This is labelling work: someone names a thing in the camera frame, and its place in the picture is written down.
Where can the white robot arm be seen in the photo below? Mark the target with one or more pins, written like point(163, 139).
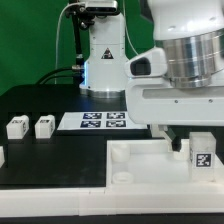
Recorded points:
point(179, 81)

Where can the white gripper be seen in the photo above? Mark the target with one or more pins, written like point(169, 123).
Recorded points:
point(150, 102)

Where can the white sheet with tags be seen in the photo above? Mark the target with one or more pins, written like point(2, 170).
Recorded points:
point(115, 120)

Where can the white block left edge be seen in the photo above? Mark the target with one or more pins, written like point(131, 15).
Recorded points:
point(2, 158)

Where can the white square tabletop part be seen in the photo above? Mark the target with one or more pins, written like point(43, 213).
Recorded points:
point(149, 165)

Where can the white front fence bar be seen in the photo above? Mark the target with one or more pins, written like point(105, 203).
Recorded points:
point(72, 202)

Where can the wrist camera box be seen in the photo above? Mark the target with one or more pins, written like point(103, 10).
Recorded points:
point(152, 63)

